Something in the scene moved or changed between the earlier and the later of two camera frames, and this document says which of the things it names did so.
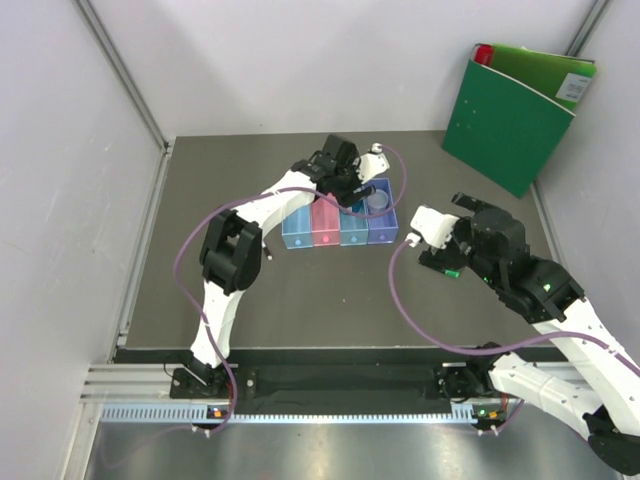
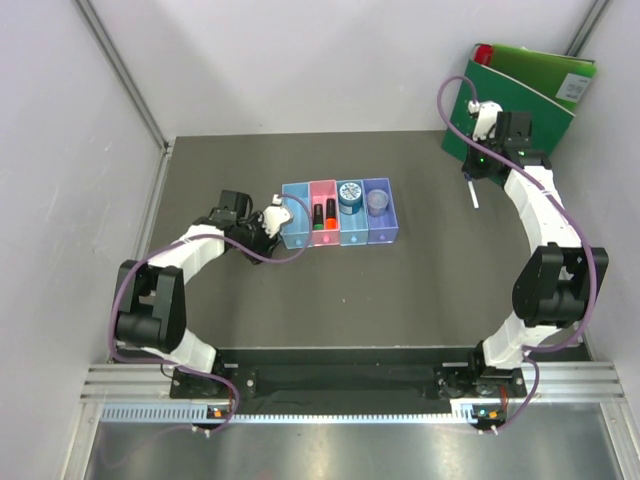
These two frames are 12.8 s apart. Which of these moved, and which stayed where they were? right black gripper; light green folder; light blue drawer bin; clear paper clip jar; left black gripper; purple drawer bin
Moved: left black gripper; right black gripper
Stayed: light green folder; light blue drawer bin; clear paper clip jar; purple drawer bin
